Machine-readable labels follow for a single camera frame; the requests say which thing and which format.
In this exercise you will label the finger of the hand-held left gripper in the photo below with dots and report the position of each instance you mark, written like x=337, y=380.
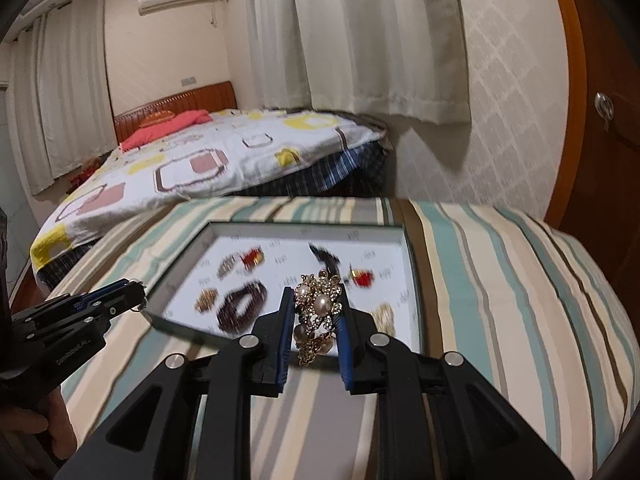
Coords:
x=100, y=296
x=125, y=302

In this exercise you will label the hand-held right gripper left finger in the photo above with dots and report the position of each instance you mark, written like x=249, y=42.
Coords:
x=285, y=340

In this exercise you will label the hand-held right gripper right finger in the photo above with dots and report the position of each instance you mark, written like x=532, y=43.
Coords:
x=345, y=350

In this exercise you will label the gold pearl brooch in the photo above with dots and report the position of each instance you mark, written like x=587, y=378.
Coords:
x=317, y=305

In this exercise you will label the white printed shallow box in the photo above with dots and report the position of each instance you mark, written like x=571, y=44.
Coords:
x=280, y=250

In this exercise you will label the person's left hand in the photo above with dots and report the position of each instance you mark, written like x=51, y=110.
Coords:
x=57, y=425

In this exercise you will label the red gold brooch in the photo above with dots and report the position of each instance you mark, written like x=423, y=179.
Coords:
x=361, y=277

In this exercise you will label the gold rhinestone brooch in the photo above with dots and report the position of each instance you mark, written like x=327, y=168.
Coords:
x=206, y=300

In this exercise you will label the red gold hair clip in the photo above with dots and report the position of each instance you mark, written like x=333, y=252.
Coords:
x=251, y=259

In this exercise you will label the black hair clip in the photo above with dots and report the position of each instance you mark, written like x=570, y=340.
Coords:
x=325, y=260

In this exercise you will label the striped bed sheet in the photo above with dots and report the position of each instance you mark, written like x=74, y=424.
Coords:
x=500, y=285

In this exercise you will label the red pillow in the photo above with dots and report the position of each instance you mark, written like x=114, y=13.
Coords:
x=160, y=127

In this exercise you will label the bed with patterned quilt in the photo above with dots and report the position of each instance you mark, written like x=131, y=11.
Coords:
x=225, y=150

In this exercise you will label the white window curtain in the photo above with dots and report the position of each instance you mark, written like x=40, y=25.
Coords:
x=70, y=85

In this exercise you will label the wooden headboard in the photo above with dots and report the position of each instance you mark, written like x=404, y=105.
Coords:
x=200, y=95

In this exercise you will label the brown wooden door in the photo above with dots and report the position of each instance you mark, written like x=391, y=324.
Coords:
x=600, y=170

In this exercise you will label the cream window curtain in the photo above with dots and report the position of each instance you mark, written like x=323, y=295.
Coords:
x=360, y=35

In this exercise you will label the silver door lock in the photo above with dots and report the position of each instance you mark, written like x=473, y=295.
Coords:
x=604, y=105

